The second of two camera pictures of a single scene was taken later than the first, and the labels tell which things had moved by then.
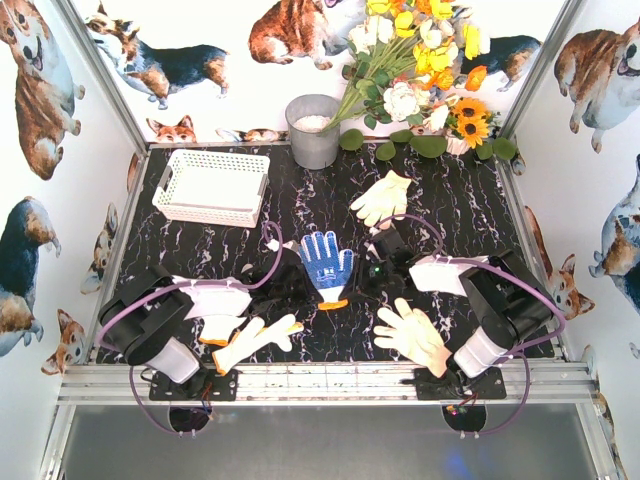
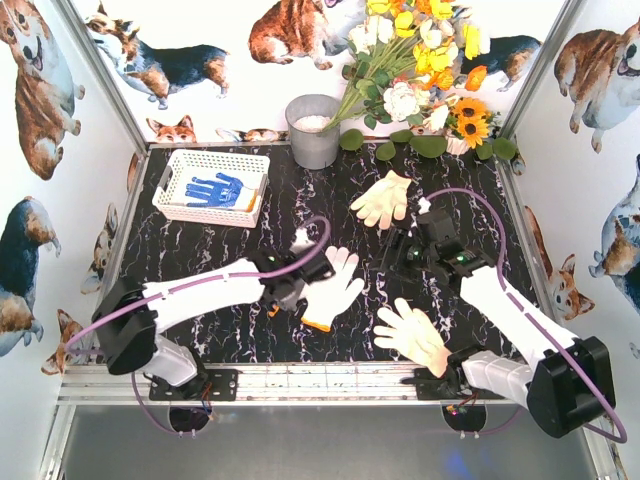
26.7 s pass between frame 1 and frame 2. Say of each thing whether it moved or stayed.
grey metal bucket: stayed
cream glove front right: stayed
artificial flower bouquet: stayed
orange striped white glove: moved
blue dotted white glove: moved
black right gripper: moved
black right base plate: stayed
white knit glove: moved
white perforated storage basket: stayed
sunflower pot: stayed
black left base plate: stayed
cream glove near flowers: stayed
